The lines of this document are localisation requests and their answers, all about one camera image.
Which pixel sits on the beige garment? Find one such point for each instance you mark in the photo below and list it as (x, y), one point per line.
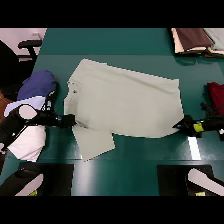
(176, 43)

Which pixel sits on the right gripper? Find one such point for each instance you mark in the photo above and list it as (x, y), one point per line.
(190, 126)

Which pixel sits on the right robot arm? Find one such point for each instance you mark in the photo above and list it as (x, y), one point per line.
(213, 124)

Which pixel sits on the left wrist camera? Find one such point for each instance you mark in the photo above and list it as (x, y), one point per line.
(49, 106)

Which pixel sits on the black office chair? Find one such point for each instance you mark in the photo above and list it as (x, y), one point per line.
(8, 66)

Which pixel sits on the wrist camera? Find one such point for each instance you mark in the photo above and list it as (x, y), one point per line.
(206, 108)
(49, 106)

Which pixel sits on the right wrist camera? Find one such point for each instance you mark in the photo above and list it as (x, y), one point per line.
(206, 108)

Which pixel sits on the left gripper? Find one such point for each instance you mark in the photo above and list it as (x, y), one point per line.
(66, 120)

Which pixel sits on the grey garment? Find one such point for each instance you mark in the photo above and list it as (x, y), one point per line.
(217, 36)

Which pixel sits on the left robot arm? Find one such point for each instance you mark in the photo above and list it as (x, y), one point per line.
(13, 125)

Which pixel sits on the blue garment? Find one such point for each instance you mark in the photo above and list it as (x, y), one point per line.
(37, 84)

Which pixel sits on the red garment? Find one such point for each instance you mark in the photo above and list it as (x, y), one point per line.
(217, 95)

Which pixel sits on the pale grey T-shirt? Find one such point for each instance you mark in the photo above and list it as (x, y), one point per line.
(126, 100)

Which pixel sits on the lavender garment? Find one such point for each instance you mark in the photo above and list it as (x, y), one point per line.
(23, 102)

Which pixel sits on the brown garment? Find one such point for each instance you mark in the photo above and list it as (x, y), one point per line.
(193, 37)

